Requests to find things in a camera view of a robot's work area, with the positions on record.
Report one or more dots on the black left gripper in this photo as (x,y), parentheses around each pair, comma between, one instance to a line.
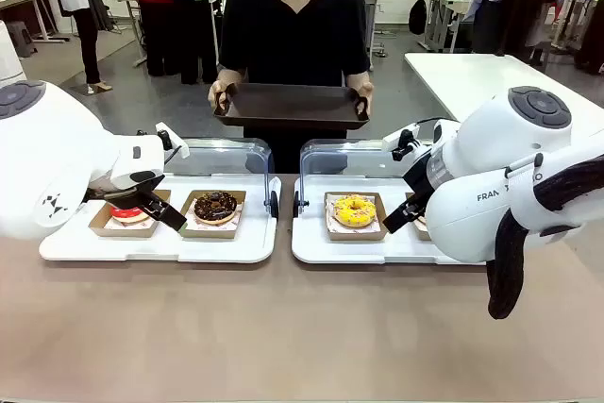
(123,195)

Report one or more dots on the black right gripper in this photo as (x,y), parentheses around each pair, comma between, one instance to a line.
(418,179)

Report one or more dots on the purple glazed donut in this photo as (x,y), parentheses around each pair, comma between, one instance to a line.
(421,232)

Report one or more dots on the dark brown serving tray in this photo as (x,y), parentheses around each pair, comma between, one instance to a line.
(292,108)

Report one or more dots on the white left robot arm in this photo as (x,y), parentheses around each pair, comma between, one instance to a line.
(47,139)

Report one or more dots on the person's right forearm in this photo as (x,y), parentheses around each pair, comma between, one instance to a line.
(232,75)

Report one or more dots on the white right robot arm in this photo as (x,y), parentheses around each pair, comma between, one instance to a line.
(495,176)

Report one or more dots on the person's left forearm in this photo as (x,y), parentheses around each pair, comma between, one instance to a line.
(357,78)

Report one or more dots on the yellow glazed donut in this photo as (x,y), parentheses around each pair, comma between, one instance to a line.
(382,228)

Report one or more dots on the chocolate donut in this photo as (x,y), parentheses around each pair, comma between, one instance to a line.
(186,228)
(215,207)

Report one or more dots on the white paper donut liner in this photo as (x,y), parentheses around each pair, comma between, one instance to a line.
(236,219)
(141,225)
(330,219)

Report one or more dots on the red glazed donut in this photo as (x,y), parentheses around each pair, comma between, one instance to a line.
(127,215)
(108,228)

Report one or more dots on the yellow sprinkled donut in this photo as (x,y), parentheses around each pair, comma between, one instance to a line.
(355,210)

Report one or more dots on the person in blue patterned shirt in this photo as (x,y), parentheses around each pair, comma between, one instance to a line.
(196,6)

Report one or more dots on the person in black shirt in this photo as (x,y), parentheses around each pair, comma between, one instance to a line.
(292,30)

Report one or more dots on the person in dark coat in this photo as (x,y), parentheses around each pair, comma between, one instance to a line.
(524,2)

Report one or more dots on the person's left hand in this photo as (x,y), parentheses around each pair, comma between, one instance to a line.
(365,90)

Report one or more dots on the person's right hand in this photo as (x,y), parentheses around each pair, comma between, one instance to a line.
(220,91)

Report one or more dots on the white display case base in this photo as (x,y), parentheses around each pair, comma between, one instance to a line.
(349,249)
(222,242)

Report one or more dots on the clear display case lid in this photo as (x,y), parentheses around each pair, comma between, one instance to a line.
(222,157)
(349,157)

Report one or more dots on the black lid hinge knob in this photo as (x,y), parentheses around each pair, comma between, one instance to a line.
(297,205)
(273,205)

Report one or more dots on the large white table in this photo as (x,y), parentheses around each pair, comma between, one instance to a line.
(472,77)

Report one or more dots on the black backpack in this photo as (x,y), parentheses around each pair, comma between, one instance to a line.
(417,16)

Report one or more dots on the white air purifier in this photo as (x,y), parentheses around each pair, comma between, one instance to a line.
(8,58)

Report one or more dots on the grey plastic stool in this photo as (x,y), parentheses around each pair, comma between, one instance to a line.
(21,37)

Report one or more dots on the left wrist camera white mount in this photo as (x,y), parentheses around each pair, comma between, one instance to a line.
(173,142)

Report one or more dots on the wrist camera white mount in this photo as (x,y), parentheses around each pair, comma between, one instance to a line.
(173,142)
(401,139)

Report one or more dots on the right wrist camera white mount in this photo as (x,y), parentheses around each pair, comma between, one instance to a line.
(401,139)

